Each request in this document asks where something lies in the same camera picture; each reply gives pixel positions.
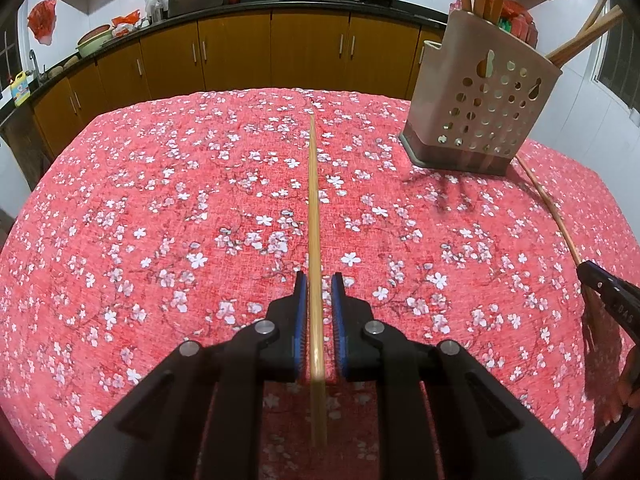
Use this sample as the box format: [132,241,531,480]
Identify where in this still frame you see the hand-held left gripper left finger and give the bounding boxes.
[55,271,307,480]

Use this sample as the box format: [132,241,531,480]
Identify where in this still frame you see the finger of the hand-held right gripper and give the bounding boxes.
[576,261,608,306]

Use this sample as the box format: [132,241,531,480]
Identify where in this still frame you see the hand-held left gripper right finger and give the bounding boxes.
[331,272,583,480]

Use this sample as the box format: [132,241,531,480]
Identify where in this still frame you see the beige perforated utensil holder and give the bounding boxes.
[399,7,563,177]

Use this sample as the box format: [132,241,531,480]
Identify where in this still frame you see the person's right hand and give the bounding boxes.
[617,345,640,423]

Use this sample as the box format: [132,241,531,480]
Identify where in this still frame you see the red floral tablecloth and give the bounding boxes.
[0,87,640,480]

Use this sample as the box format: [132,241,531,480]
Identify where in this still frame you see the window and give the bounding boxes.
[595,15,640,126]

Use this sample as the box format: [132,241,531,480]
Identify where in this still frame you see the red packets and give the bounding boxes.
[500,0,540,45]

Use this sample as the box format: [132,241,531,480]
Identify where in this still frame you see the wooden base cabinets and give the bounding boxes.
[32,7,448,158]

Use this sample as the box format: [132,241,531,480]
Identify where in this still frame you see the black kitchen countertop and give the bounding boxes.
[0,0,448,128]

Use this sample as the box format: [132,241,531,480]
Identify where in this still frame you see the green pot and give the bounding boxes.
[76,24,115,58]

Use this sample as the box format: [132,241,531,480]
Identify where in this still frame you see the red and white plastic bag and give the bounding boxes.
[111,9,151,36]

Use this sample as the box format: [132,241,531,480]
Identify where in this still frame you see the yellow detergent bottle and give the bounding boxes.
[10,71,32,107]

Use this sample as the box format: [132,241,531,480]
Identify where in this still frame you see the metal faucet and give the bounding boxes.
[27,49,46,83]

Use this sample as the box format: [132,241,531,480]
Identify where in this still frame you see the red hanging plastic bag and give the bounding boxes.
[27,0,58,45]

